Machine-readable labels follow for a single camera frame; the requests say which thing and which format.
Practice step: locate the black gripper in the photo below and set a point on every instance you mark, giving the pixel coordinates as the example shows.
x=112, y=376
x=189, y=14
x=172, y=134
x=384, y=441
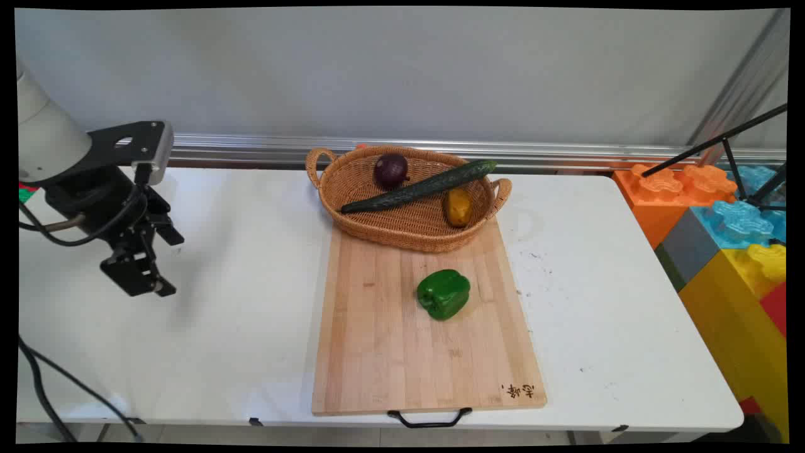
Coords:
x=104, y=201

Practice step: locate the dark green cucumber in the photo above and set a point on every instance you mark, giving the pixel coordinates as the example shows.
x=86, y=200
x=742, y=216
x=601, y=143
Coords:
x=415, y=187

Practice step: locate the green foam piece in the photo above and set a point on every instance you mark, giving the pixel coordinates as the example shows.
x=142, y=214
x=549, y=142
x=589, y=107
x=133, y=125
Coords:
x=26, y=194

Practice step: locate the red foam piece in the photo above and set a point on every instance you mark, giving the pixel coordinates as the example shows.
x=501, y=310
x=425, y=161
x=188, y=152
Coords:
x=26, y=185

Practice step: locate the woven wicker basket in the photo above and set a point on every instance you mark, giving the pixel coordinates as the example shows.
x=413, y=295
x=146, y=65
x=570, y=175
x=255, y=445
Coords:
x=402, y=226

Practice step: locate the dark purple onion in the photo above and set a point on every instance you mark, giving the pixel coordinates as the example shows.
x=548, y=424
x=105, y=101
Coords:
x=391, y=170

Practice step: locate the wooden cutting board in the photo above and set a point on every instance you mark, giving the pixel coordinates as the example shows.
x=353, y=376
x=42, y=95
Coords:
x=390, y=352

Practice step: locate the green bell pepper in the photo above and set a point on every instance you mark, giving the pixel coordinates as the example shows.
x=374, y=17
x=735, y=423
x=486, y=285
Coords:
x=443, y=294

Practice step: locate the yellow vegetable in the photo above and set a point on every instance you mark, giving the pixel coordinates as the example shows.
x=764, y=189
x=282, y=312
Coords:
x=458, y=207

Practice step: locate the orange foam block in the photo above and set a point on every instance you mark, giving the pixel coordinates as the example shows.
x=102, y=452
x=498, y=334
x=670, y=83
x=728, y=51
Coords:
x=654, y=195

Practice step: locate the grey foam block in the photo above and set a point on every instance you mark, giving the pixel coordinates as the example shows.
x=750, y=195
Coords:
x=688, y=248

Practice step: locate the blue foam block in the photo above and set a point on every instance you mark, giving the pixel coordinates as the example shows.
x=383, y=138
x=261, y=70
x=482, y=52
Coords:
x=739, y=223

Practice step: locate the black tripod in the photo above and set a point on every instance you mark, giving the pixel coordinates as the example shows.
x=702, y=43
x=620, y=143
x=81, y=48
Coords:
x=736, y=133

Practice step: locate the red foam block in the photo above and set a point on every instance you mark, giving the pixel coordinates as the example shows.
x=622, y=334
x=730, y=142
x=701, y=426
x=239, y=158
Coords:
x=777, y=308

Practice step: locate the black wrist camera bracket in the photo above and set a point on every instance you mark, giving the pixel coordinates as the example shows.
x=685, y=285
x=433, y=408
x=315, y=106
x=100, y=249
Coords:
x=141, y=141

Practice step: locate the aluminium rail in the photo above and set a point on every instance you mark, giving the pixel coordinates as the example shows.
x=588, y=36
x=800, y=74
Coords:
x=377, y=150

